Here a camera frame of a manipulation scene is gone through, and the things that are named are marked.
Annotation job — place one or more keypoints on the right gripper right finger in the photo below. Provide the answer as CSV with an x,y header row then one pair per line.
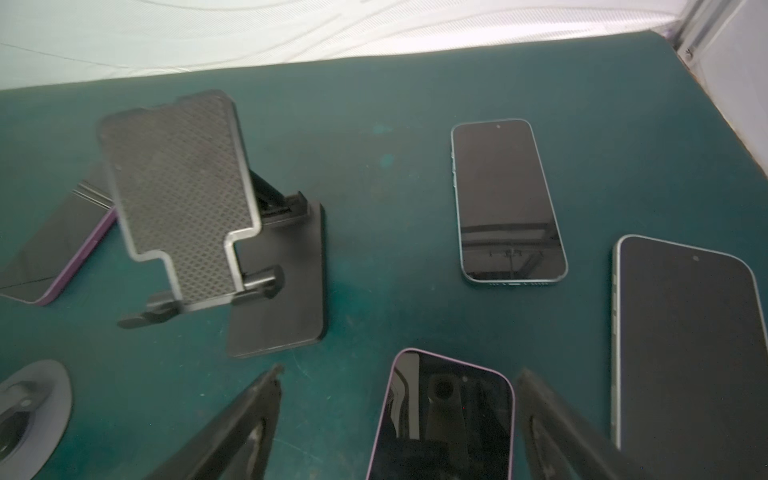
x,y
562,444

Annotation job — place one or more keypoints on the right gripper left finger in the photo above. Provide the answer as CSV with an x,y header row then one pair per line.
x,y
236,443

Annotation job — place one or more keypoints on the purple phone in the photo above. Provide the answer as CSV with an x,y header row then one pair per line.
x,y
443,418
40,271

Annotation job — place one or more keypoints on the white phone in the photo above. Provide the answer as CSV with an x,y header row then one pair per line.
x,y
689,361

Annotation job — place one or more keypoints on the teal phone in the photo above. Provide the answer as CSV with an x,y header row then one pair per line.
x,y
507,225

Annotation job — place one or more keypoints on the purple round stand front right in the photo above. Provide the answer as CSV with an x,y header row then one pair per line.
x,y
36,404

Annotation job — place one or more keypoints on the black stand back right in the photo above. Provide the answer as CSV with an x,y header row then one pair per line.
x,y
186,196

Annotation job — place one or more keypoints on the green table mat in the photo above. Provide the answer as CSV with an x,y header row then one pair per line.
x,y
629,141

